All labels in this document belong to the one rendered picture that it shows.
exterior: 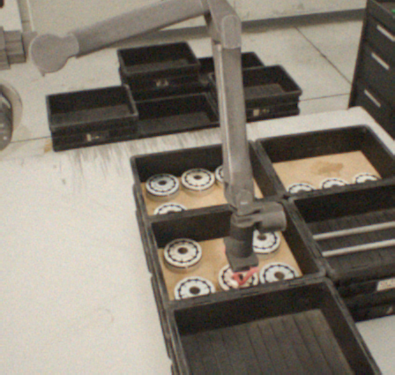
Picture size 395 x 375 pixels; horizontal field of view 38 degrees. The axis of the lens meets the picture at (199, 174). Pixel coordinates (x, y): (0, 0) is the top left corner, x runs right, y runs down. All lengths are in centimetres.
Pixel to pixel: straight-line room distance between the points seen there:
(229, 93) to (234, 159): 15
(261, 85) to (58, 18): 197
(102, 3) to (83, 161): 249
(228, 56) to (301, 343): 68
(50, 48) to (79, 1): 329
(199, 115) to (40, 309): 162
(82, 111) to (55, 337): 150
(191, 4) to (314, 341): 82
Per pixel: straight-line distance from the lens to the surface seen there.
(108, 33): 125
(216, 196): 178
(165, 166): 181
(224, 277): 149
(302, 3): 500
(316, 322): 147
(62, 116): 287
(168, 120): 297
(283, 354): 140
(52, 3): 450
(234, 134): 130
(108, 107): 290
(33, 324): 166
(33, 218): 197
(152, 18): 127
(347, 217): 176
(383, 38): 309
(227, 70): 129
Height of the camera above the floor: 197
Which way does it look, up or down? 38 degrees down
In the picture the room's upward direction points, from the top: straight up
